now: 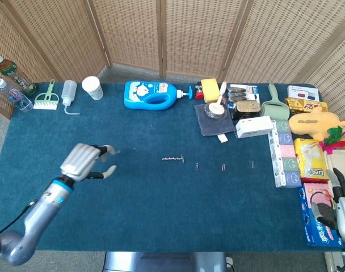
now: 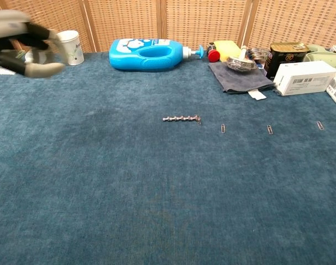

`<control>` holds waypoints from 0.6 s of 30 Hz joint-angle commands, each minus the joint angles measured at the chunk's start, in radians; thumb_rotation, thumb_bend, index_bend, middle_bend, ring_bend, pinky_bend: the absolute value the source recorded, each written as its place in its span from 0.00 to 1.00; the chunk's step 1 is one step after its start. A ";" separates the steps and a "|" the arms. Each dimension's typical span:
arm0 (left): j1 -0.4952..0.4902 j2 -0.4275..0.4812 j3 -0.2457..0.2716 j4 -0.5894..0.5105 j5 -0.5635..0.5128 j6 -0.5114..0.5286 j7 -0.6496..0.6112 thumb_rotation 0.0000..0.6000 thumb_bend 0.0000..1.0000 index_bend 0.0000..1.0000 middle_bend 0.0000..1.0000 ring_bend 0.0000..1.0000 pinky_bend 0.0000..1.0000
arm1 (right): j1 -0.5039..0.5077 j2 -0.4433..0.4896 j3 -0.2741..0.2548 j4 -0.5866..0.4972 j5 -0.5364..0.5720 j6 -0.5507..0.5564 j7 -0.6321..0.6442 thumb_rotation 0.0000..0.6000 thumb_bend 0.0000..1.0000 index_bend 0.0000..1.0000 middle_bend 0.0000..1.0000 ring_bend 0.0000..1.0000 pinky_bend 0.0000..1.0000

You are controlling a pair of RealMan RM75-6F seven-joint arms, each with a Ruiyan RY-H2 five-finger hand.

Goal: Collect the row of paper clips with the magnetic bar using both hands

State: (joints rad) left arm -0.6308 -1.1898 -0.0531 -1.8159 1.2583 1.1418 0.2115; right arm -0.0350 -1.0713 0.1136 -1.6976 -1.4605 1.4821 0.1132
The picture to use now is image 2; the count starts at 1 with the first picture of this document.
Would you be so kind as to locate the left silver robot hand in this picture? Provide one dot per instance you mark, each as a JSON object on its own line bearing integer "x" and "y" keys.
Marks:
{"x": 16, "y": 41}

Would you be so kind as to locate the silver metal ball chain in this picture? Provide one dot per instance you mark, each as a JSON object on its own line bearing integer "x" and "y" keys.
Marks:
{"x": 179, "y": 118}

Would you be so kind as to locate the white paper cup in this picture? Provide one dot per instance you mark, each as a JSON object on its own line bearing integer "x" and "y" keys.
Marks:
{"x": 74, "y": 47}

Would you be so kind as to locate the blue detergent pump bottle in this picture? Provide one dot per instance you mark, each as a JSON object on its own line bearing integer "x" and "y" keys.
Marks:
{"x": 129, "y": 59}

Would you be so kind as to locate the woven rattan folding screen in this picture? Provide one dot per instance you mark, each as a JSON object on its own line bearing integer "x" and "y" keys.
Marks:
{"x": 129, "y": 22}

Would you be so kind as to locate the blue table cloth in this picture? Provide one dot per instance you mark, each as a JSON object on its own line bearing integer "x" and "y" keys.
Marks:
{"x": 157, "y": 179}

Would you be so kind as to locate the red capped small item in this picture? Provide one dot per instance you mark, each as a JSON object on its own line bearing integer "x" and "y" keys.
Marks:
{"x": 213, "y": 55}

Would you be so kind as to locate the yellow sponge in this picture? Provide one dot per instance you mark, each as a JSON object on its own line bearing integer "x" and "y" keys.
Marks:
{"x": 227, "y": 49}

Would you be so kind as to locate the silver round metal object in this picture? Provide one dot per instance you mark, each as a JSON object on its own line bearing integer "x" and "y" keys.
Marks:
{"x": 240, "y": 64}

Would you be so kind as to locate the grey folded cloth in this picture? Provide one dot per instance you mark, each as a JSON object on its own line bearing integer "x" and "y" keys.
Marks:
{"x": 240, "y": 80}

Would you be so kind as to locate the black gold meat tin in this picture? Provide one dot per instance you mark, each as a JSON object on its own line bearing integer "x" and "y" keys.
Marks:
{"x": 284, "y": 59}

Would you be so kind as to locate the plain white carton box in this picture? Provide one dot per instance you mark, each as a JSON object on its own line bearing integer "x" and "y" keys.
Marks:
{"x": 303, "y": 78}

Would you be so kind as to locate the green dustpan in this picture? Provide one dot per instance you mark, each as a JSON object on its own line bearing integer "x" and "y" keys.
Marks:
{"x": 325, "y": 56}

